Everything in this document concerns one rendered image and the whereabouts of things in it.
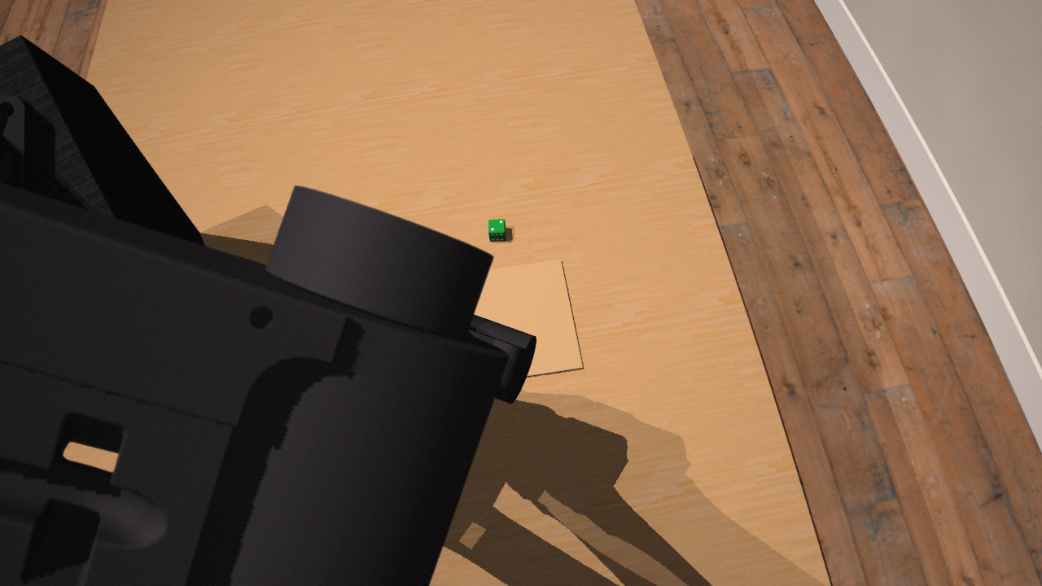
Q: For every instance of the dark green die with grey pips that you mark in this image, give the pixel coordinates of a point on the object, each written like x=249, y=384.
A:
x=497, y=230

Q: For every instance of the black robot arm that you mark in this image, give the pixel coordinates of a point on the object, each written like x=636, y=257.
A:
x=309, y=422

